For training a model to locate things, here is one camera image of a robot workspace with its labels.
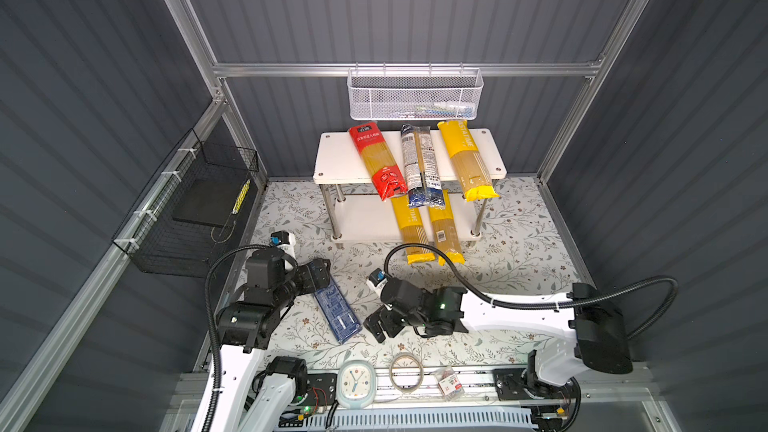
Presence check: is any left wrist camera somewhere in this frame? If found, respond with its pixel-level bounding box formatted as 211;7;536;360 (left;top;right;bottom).
269;230;297;257

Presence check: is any yellow Pastatime spaghetti bag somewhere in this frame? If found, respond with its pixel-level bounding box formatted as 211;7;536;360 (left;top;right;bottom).
438;120;498;201

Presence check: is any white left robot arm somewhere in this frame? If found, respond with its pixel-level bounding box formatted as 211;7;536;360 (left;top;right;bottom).
191;249;331;431

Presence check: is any red spaghetti bag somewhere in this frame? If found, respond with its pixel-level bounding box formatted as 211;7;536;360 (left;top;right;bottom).
348;122;408;201

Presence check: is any white two-tier shelf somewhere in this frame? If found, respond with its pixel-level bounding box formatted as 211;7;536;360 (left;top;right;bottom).
313;128;507;243

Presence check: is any yellow marker in basket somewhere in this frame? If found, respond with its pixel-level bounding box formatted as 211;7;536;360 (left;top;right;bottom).
231;179;251;215

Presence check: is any white alarm clock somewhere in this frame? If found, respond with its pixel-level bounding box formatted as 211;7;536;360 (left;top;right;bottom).
336;360;377;410

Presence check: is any white wire wall basket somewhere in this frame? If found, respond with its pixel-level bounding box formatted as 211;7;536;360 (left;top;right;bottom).
346;66;484;121

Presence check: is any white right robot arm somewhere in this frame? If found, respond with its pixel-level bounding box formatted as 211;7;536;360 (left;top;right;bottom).
364;269;633;397

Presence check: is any yellow Pastatime bag front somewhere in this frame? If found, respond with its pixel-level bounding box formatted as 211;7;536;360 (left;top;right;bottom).
390;195;436;264

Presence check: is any dark blue clear spaghetti bag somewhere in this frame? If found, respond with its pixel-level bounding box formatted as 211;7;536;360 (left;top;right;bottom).
400;124;446;210

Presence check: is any yellow spaghetti bag with barcode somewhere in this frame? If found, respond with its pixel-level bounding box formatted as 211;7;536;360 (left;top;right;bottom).
428;191;465;264

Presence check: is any blue pasta box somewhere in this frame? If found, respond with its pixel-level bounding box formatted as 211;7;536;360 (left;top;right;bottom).
314;284;362;344

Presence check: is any clear tape roll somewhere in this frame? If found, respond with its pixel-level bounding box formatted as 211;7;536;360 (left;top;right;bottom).
388;352;425;395

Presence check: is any small clear packet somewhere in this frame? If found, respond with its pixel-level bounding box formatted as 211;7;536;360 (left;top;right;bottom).
432;366;464;401

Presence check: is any black wire side basket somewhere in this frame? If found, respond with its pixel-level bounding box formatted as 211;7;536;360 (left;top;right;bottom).
113;131;261;279

